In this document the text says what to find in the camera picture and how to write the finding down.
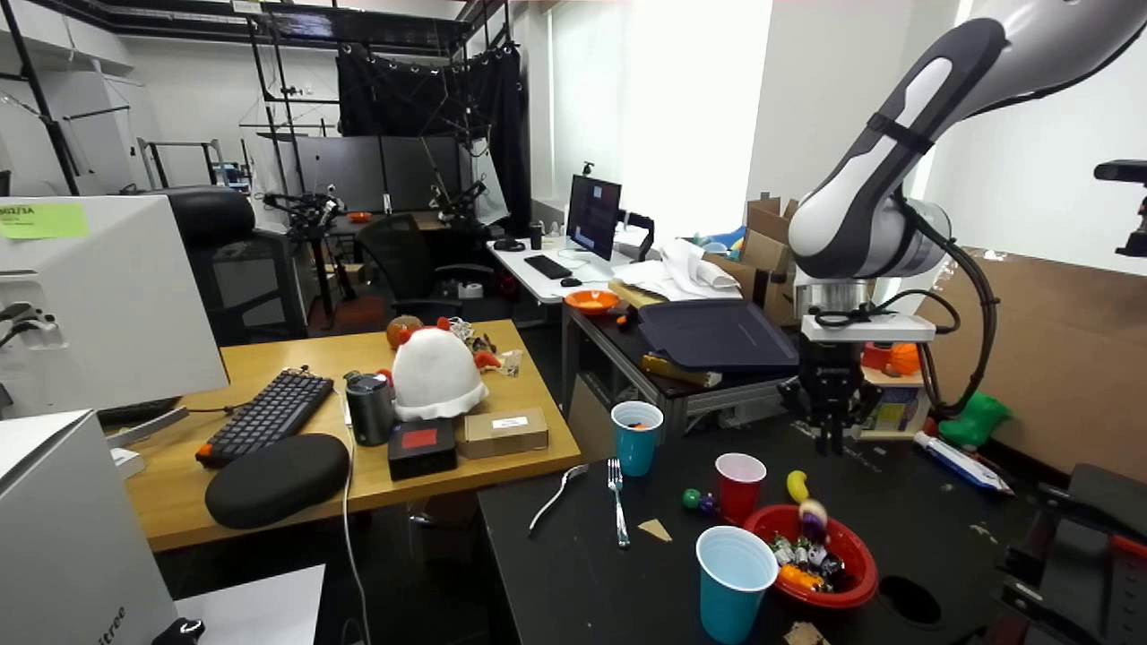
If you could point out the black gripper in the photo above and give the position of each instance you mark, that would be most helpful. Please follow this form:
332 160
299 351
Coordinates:
833 383

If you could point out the teal cup with contents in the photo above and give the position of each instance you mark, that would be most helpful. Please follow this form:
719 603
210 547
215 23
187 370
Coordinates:
635 435

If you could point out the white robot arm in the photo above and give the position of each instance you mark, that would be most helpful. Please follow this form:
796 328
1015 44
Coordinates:
862 224

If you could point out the red plastic cup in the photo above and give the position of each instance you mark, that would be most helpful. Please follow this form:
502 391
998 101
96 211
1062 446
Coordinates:
740 487

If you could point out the red bowl with items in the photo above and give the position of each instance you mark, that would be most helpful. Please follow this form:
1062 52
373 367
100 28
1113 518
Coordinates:
824 561

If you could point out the light blue plastic cup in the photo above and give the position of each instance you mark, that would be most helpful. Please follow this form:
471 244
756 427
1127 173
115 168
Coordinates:
735 568

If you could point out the orange bowl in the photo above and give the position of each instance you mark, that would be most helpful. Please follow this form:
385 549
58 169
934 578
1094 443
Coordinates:
594 303

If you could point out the yellow banana toy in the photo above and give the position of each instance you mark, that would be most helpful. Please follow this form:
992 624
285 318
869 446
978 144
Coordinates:
796 487

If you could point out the white marker pen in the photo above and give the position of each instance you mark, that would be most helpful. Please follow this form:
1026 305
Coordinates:
964 464

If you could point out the green toy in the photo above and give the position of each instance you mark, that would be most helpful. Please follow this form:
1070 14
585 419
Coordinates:
978 420

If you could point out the small green ball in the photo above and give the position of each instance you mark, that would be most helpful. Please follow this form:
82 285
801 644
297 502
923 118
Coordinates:
689 500

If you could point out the small wooden triangle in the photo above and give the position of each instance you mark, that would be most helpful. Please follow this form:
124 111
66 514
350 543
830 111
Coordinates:
654 529

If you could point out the silver fork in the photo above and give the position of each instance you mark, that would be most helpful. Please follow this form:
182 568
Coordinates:
614 481

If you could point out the large cardboard sheet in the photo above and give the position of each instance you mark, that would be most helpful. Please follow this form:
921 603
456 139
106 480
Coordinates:
1070 363

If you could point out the silver spoon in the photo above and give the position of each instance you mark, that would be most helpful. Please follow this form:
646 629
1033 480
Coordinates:
553 500

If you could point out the small cardboard box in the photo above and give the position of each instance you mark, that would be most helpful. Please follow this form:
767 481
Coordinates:
502 435

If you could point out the white helmet-shaped object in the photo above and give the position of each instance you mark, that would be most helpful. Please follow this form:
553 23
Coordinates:
437 378

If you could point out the black box red label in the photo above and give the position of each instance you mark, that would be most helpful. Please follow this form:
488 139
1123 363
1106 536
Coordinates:
421 451

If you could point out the black cylinder can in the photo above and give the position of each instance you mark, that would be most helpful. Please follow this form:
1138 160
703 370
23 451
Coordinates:
371 407

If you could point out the wooden desk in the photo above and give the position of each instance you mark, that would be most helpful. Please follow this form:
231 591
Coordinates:
169 488

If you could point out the black keyboard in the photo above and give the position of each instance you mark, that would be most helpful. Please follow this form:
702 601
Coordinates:
271 419

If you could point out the black office chair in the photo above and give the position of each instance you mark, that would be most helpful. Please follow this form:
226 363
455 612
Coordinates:
244 279

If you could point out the white computer monitor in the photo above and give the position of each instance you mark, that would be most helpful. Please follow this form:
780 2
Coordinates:
100 305

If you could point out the white box machine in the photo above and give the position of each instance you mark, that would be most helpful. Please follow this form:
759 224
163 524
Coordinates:
72 557

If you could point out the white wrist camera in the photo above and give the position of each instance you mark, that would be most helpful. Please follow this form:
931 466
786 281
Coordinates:
869 333

